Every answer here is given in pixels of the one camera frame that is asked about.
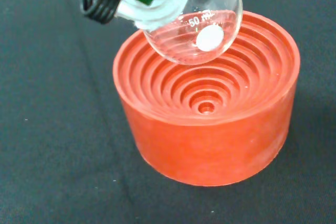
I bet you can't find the red ribbed flask stand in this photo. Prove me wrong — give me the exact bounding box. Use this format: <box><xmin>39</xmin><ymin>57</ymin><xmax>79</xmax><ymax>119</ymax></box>
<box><xmin>112</xmin><ymin>10</ymin><xmax>300</xmax><ymax>188</ymax></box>

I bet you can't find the black cloth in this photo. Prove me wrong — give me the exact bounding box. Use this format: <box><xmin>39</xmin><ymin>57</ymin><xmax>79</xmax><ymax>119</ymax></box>
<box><xmin>0</xmin><ymin>0</ymin><xmax>336</xmax><ymax>224</ymax></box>

